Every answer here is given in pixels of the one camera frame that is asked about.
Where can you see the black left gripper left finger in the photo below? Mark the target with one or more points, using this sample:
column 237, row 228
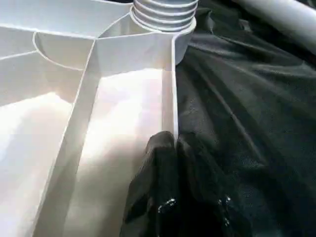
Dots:
column 153, row 192

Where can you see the black mat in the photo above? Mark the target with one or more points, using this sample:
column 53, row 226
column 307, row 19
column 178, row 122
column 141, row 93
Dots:
column 247, row 108

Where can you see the white plastic table leg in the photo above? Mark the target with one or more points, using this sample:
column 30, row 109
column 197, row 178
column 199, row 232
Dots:
column 286, row 19
column 165, row 14

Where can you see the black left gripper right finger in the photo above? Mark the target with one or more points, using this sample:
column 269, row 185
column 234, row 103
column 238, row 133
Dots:
column 212, row 197

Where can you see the white plastic table top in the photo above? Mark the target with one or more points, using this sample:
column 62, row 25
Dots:
column 74, row 108

